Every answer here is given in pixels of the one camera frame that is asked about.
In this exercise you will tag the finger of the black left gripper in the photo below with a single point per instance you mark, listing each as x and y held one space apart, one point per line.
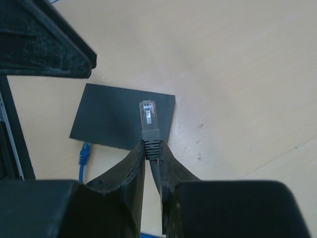
35 40

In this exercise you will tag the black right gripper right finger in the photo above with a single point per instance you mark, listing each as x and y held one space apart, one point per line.
195 208

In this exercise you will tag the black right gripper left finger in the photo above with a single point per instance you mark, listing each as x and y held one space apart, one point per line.
109 206

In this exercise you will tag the black switch with ports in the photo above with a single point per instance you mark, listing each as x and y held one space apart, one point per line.
110 116

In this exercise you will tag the aluminium frame rails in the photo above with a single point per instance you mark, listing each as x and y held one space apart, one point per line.
15 162

